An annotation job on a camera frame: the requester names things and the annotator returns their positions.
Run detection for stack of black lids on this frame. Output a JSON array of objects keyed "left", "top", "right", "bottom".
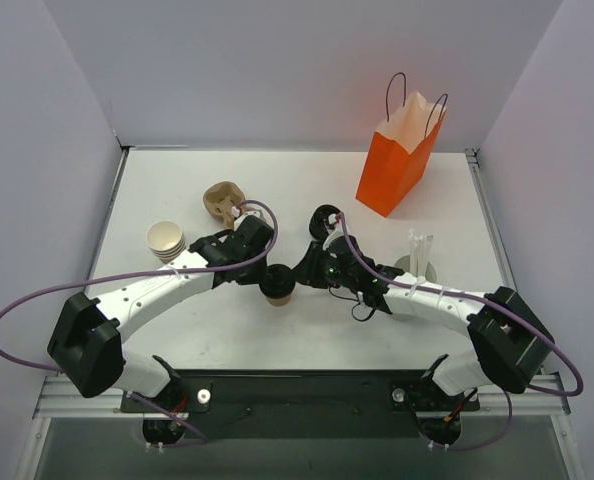
[{"left": 308, "top": 204, "right": 340, "bottom": 242}]

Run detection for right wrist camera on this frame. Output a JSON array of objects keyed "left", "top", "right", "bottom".
[{"left": 323, "top": 213, "right": 344, "bottom": 250}]

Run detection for brown pulp cup carrier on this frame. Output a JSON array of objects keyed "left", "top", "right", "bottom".
[{"left": 202, "top": 181, "right": 246, "bottom": 228}]

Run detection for orange paper bag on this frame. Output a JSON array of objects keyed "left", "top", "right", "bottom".
[{"left": 356, "top": 72, "right": 448, "bottom": 217}]

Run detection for single brown paper cup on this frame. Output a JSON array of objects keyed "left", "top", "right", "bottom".
[{"left": 265, "top": 293, "right": 292, "bottom": 307}]

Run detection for stack of paper cups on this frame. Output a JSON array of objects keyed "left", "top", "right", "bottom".
[{"left": 146, "top": 220, "right": 186, "bottom": 264}]

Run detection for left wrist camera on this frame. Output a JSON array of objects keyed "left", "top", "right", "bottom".
[{"left": 231, "top": 206, "right": 264, "bottom": 226}]

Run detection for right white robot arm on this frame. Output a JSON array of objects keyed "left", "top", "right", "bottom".
[{"left": 293, "top": 238, "right": 553, "bottom": 408}]

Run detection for black cup lid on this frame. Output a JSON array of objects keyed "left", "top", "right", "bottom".
[{"left": 259, "top": 264, "right": 296, "bottom": 300}]

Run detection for white straw holder cup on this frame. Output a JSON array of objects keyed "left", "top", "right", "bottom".
[{"left": 395, "top": 253, "right": 437, "bottom": 285}]

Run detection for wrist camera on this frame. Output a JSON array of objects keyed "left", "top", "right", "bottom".
[
  {"left": 231, "top": 206, "right": 264, "bottom": 226},
  {"left": 323, "top": 213, "right": 344, "bottom": 250}
]

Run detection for white wrapped straws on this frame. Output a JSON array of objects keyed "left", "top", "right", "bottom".
[{"left": 408, "top": 229, "right": 434, "bottom": 278}]

